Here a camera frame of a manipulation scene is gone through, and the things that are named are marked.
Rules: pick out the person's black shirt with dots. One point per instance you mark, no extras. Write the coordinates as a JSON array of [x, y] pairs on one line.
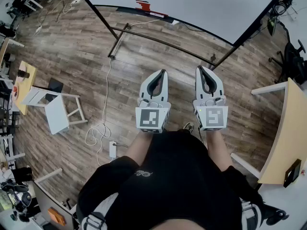
[[172, 181]]

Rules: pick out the person's shoe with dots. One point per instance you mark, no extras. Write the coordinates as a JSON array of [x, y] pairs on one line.
[[189, 126]]

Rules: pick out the white wooden chair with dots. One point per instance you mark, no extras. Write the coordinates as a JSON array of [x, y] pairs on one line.
[[56, 114]]

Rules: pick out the large whiteboard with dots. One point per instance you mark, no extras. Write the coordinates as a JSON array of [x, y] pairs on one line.
[[192, 3]]

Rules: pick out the black table pedestal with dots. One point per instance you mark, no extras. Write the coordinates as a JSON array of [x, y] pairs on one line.
[[55, 85]]

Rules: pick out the person's right forearm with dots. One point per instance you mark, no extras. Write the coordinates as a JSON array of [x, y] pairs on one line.
[[218, 150]]

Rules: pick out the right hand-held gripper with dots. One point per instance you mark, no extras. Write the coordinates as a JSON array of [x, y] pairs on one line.
[[216, 118]]

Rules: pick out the person's left forearm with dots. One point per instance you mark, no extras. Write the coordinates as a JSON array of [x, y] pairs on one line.
[[138, 147]]

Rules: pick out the red apple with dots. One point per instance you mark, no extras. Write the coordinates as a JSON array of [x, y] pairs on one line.
[[15, 88]]

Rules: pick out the white power strip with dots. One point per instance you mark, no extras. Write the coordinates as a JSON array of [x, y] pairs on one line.
[[112, 148], [76, 2]]

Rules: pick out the black tumbler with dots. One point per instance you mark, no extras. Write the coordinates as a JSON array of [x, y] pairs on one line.
[[23, 74]]

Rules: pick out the yellow wooden table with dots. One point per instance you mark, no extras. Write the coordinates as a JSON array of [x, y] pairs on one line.
[[28, 85]]

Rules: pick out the black thin metal pole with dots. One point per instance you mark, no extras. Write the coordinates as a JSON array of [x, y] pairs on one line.
[[117, 42]]

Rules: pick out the light wooden desk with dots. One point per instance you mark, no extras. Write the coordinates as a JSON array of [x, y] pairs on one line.
[[287, 128]]

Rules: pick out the orange box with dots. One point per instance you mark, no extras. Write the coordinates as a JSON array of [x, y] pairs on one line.
[[56, 216]]

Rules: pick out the pink plate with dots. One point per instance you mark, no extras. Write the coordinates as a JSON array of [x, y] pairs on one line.
[[15, 95]]

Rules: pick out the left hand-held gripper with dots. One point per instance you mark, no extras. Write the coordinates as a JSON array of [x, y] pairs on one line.
[[149, 118]]

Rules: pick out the grey desk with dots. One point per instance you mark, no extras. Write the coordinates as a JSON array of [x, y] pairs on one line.
[[50, 200]]

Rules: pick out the pink lid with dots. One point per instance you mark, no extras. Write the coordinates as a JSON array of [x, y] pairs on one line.
[[22, 67]]

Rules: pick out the black office chair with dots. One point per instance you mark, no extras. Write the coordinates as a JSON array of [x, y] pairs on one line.
[[293, 59]]

